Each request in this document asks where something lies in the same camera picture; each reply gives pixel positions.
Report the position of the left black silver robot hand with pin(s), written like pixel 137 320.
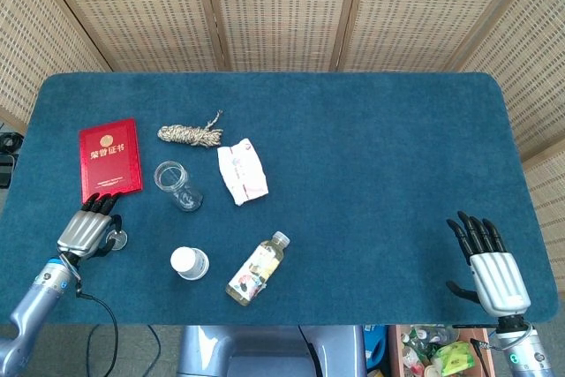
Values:
pixel 81 231

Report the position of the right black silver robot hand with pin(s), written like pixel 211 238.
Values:
pixel 499 280

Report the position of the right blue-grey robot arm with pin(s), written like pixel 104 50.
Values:
pixel 525 352

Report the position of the clear glass jar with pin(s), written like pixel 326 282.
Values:
pixel 178 187

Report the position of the white paper cup stack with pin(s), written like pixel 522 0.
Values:
pixel 190 262

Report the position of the red certificate book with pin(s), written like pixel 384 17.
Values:
pixel 110 158

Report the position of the green snack packet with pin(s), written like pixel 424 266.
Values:
pixel 454 359

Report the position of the black flat device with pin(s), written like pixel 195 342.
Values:
pixel 5 169

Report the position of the cardboard box of trash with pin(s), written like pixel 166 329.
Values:
pixel 417 350

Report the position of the blue plastic container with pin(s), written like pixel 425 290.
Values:
pixel 375 346

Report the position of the white tissue packet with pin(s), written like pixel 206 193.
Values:
pixel 243 171

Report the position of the yellow tea plastic bottle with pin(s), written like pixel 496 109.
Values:
pixel 256 271

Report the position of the blue velvet tablecloth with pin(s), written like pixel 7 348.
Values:
pixel 353 174

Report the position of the blue-grey robot torso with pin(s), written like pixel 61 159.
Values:
pixel 265 350

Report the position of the woven wooden folding screen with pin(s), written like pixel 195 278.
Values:
pixel 282 6

